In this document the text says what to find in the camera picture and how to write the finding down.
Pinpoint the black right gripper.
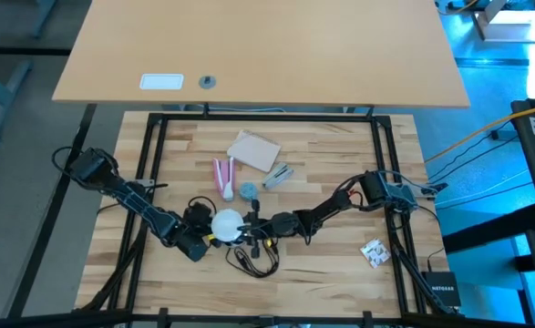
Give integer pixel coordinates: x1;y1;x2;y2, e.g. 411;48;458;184
242;199;301;260

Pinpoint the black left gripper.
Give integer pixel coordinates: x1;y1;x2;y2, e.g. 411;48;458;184
174;202;225;264

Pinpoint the white globe lightbulb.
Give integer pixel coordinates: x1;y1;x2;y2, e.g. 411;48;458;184
211;208;245;242

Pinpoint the pink white stapler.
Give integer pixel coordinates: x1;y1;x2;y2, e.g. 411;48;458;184
211;157;236;202

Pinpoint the grey metal stapler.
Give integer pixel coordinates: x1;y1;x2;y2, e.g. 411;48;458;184
261;162;294;190

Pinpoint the tan spiral notebook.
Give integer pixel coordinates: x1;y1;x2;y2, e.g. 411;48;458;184
226;129;282;174

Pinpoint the patterned card packet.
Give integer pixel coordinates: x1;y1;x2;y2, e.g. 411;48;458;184
359;237;392;270

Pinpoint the white rectangular desk plate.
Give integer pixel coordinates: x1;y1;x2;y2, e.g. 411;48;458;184
139;73;185;91

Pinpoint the large tan desk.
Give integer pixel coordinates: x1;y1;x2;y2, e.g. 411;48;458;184
51;0;471;108

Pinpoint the grey power adapter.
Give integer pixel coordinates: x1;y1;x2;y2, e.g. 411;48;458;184
489;128;519;141

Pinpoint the black desk with keyboard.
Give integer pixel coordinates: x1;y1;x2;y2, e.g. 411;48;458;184
442;88;535;328

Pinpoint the white wooden stand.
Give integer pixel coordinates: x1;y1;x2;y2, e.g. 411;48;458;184
471;0;535;45

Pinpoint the black lamp cord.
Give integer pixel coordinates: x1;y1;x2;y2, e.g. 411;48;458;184
224;236;281;279

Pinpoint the black metal table frame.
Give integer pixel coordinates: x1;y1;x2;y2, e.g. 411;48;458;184
70;112;467;328

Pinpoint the black Netgear network switch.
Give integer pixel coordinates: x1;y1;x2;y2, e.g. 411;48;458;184
420;270;463;308

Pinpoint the black floor cable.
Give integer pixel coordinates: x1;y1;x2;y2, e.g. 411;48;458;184
434;180;535;210

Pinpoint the yellow cable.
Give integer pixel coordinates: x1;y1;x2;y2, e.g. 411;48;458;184
424;102;535;164

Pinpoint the grey table leg frame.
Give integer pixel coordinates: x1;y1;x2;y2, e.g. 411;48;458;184
0;0;58;147

